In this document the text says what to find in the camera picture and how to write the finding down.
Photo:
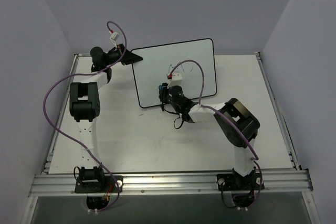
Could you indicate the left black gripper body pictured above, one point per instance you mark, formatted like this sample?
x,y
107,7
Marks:
x,y
123,56

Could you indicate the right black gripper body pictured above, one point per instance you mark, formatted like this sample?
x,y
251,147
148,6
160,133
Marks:
x,y
163,94

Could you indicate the white whiteboard black frame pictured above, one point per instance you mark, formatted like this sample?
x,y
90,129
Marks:
x,y
193,60

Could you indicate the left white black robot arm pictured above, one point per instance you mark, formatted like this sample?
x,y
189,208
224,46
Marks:
x,y
84,107

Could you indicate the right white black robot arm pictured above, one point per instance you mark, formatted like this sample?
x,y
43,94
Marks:
x,y
238,124

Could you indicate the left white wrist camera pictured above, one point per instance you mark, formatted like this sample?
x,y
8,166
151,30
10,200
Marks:
x,y
114,35

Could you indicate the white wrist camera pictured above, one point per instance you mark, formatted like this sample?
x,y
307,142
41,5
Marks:
x,y
174,79
114,35

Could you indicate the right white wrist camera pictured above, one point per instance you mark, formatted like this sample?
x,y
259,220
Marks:
x,y
174,79

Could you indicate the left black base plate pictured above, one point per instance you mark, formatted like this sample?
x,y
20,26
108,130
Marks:
x,y
94,186

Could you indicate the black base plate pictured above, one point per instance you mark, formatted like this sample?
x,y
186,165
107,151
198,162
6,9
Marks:
x,y
94,186
234,182

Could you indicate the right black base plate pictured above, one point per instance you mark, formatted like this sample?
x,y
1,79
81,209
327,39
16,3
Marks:
x,y
234,182

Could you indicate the aluminium front rail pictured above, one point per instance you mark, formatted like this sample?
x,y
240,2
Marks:
x,y
275,181

